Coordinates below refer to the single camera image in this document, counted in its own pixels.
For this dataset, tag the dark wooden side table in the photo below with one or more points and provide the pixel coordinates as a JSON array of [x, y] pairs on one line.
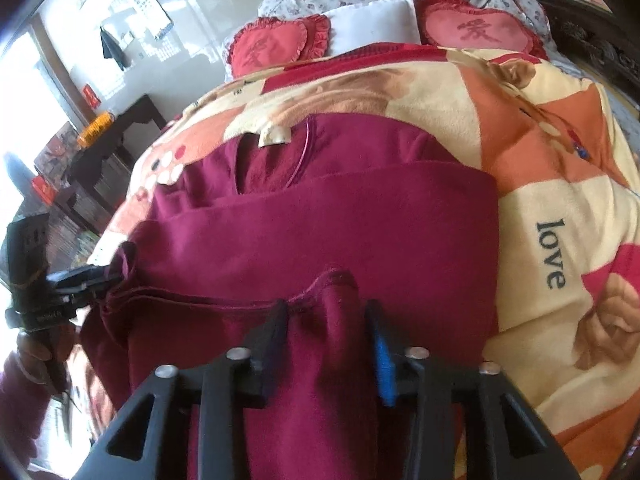
[[130, 120]]

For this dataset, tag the printed bear blanket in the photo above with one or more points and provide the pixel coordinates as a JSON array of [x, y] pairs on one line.
[[550, 200]]

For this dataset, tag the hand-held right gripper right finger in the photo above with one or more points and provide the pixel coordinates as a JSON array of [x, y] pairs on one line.
[[382, 360]]

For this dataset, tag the red heart pillow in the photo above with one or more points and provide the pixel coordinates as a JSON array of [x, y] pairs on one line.
[[475, 30], [265, 50]]

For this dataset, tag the wall calendar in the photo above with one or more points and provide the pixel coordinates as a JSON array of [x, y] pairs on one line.
[[145, 10]]

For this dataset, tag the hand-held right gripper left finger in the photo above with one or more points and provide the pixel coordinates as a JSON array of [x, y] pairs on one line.
[[272, 340]]

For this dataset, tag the white pillow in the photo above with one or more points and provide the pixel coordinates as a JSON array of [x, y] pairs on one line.
[[370, 25]]

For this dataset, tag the dark carved wooden headboard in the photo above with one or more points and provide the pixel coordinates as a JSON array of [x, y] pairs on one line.
[[600, 45]]

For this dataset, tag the dark hanging cloth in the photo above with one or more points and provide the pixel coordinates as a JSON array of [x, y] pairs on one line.
[[112, 47]]

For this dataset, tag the yellow basket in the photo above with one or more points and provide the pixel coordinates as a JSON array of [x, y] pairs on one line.
[[95, 130]]

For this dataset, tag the person's left forearm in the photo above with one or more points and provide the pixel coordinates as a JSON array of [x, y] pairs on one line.
[[20, 410]]

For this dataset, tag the red wall sticker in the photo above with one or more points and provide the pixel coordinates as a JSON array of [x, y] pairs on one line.
[[90, 96]]

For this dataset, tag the red knitted blanket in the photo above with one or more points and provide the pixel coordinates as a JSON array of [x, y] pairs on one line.
[[380, 55]]

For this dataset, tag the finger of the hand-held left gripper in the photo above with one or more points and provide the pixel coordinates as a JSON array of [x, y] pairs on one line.
[[85, 282]]

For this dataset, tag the person's left hand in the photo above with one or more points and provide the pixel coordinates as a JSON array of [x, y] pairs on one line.
[[31, 355]]

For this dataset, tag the maroon fleece sweater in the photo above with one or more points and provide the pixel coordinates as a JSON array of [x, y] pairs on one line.
[[350, 220]]

